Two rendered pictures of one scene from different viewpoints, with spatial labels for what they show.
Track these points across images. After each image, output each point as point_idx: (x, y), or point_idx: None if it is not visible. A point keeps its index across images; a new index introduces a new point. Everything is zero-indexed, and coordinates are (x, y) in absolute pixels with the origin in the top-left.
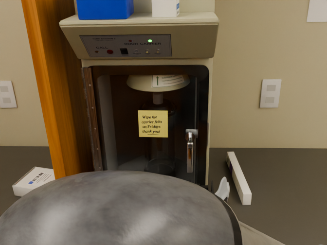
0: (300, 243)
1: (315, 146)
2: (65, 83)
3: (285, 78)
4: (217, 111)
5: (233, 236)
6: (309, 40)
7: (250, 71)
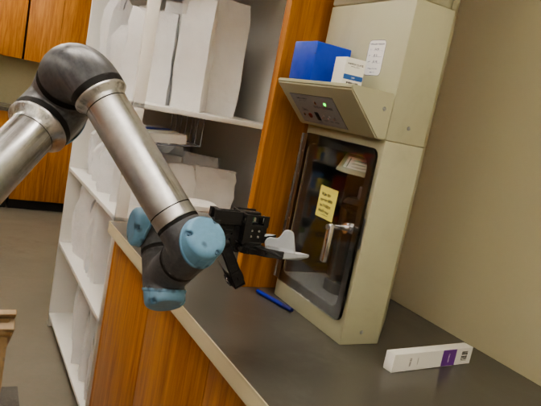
0: (362, 404)
1: None
2: (295, 147)
3: None
4: (505, 296)
5: (95, 76)
6: None
7: None
